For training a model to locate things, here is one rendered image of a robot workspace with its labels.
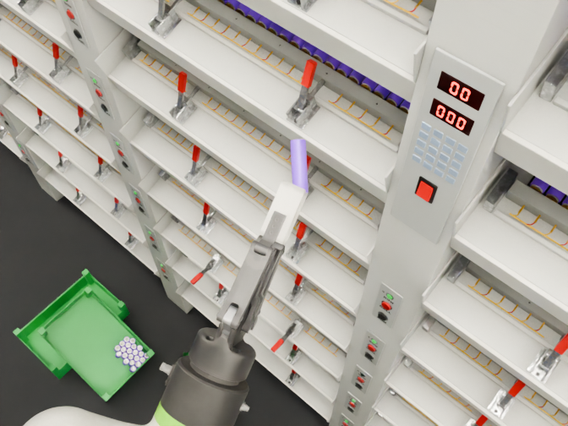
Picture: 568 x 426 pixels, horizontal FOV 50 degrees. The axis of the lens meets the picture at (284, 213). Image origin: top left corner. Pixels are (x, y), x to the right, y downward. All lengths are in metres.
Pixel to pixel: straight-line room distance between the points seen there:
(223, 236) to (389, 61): 0.84
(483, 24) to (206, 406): 0.48
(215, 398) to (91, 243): 1.67
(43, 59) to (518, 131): 1.19
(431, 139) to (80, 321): 1.62
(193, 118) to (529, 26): 0.69
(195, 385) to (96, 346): 1.39
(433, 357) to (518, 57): 0.66
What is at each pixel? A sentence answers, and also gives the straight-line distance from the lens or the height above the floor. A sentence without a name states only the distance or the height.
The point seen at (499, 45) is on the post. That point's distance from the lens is 0.56.
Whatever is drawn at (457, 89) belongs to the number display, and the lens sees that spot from 0.60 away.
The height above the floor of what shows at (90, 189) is 0.35.
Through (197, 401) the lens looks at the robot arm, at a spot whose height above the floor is 1.26.
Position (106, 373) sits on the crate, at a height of 0.03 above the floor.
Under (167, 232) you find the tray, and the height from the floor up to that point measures 0.54.
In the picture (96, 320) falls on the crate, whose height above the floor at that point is 0.08.
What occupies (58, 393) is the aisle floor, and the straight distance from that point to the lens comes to 2.15.
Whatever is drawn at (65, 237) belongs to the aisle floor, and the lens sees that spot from 2.39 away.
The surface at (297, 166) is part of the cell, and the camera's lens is 0.72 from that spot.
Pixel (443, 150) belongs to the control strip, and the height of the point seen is 1.44.
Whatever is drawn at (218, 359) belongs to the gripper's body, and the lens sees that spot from 0.72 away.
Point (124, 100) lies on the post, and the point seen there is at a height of 1.04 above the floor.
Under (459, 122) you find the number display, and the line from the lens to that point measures 0.62.
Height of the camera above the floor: 1.95
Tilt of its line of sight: 58 degrees down
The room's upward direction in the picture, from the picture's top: straight up
